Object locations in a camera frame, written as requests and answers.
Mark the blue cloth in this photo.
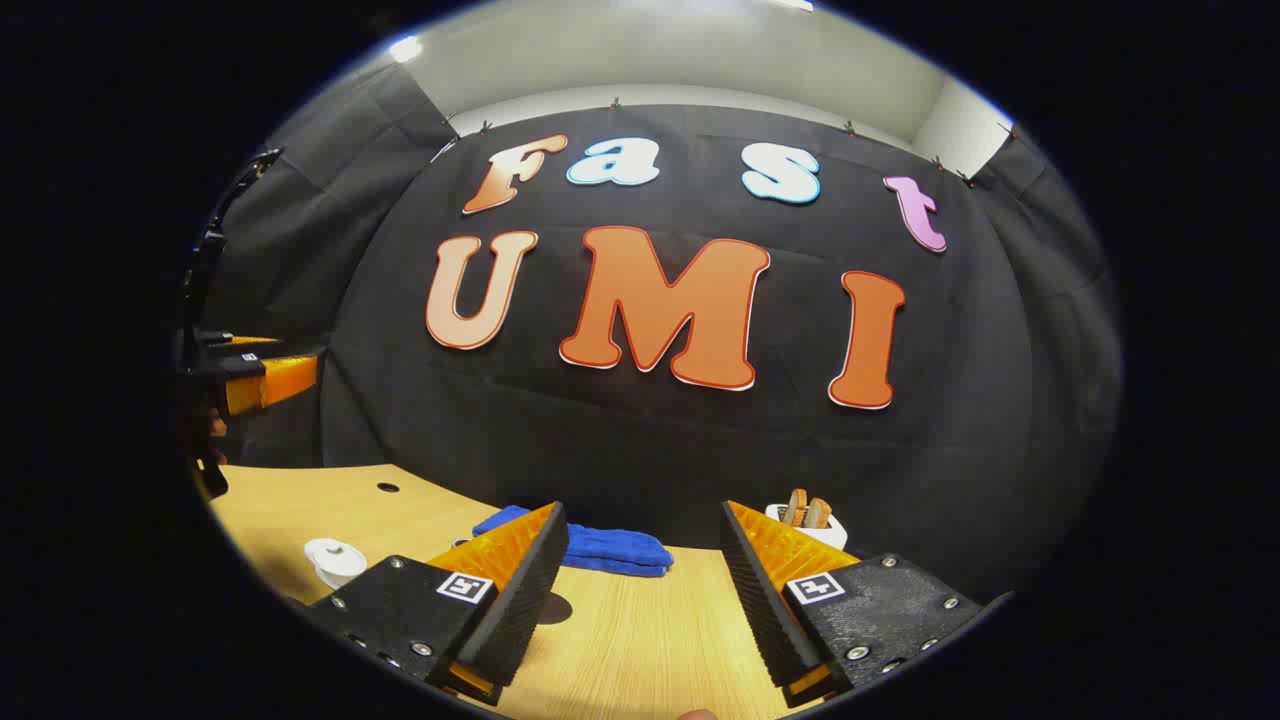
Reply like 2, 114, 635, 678
473, 505, 675, 579

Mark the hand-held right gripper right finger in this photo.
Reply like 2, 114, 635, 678
720, 500, 1014, 709

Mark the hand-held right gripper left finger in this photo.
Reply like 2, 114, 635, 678
310, 500, 571, 707

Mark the white toaster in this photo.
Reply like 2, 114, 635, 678
765, 503, 849, 552

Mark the black backdrop cloth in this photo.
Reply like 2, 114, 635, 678
200, 65, 1121, 601

